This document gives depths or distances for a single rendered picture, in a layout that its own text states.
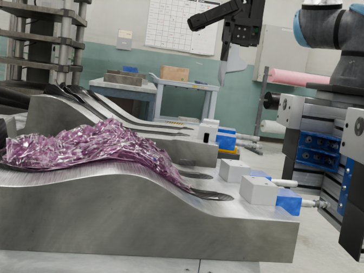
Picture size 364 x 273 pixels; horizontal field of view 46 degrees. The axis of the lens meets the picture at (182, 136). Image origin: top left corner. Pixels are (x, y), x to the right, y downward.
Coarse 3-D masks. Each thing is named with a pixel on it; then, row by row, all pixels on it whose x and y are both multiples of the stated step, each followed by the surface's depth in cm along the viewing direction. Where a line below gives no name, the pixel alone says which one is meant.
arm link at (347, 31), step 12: (348, 12) 121; (360, 12) 118; (336, 24) 122; (348, 24) 120; (360, 24) 118; (336, 36) 123; (348, 36) 120; (360, 36) 118; (336, 48) 126; (348, 48) 120; (360, 48) 118
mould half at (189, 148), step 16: (32, 96) 84; (48, 96) 83; (64, 96) 88; (80, 96) 95; (32, 112) 84; (48, 112) 84; (64, 112) 83; (80, 112) 83; (32, 128) 84; (48, 128) 84; (64, 128) 84; (144, 128) 94; (160, 128) 96; (192, 128) 100; (160, 144) 82; (176, 144) 82; (192, 144) 81; (208, 144) 81; (176, 160) 82; (208, 160) 82
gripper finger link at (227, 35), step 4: (228, 28) 91; (224, 32) 91; (228, 32) 91; (224, 36) 90; (228, 36) 90; (224, 40) 90; (228, 40) 90; (224, 44) 90; (228, 44) 91; (224, 48) 91; (228, 48) 91; (224, 52) 91; (228, 52) 91; (220, 56) 91; (224, 56) 91; (220, 60) 92; (224, 60) 91
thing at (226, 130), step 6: (204, 120) 96; (210, 120) 98; (216, 120) 99; (222, 132) 96; (228, 132) 96; (234, 132) 96; (240, 138) 98; (246, 138) 97; (252, 138) 97; (258, 138) 97
